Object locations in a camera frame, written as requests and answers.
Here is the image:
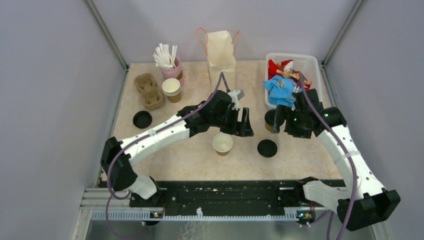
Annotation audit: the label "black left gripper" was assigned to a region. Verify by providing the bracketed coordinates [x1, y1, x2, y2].
[210, 105, 254, 137]

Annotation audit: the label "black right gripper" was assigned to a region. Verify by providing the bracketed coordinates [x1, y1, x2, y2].
[270, 104, 311, 140]

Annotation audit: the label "black cup lid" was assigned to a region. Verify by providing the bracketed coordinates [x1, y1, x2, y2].
[264, 109, 276, 125]
[257, 139, 278, 158]

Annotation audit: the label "brown paper coffee cup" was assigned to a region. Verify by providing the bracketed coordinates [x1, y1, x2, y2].
[264, 121, 273, 133]

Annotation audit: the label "brown pulp cup carrier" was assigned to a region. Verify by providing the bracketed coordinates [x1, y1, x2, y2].
[133, 73, 166, 111]

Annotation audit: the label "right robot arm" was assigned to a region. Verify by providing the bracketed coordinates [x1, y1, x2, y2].
[270, 89, 401, 231]

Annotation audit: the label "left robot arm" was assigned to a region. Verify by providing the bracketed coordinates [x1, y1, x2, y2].
[100, 89, 254, 207]

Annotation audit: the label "cream paper takeout bag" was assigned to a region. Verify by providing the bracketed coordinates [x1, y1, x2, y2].
[195, 27, 241, 92]

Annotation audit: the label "blue cartoon cloth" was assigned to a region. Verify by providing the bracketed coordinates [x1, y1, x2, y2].
[262, 75, 303, 108]

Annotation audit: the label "red patterned cloth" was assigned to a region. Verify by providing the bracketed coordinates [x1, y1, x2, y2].
[267, 59, 312, 90]

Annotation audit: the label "white plastic basket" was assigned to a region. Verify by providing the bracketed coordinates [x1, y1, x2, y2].
[264, 53, 323, 110]

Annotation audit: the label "stack of brown paper cups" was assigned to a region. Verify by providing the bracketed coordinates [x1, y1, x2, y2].
[161, 78, 182, 103]

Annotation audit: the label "pink straw holder cup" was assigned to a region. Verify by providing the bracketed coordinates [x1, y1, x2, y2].
[160, 57, 185, 87]

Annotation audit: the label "stack of black lids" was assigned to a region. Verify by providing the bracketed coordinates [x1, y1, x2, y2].
[132, 110, 153, 129]

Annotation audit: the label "white wrapped straws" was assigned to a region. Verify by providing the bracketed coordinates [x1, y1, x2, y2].
[152, 43, 178, 70]

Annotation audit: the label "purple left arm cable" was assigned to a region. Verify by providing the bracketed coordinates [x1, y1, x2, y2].
[105, 72, 231, 240]

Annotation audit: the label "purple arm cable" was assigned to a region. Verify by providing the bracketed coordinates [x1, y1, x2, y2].
[105, 72, 231, 240]
[293, 72, 359, 240]

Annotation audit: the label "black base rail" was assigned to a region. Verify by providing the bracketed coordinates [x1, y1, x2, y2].
[129, 180, 320, 217]

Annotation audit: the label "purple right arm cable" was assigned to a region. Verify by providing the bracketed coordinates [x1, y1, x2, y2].
[293, 72, 359, 240]

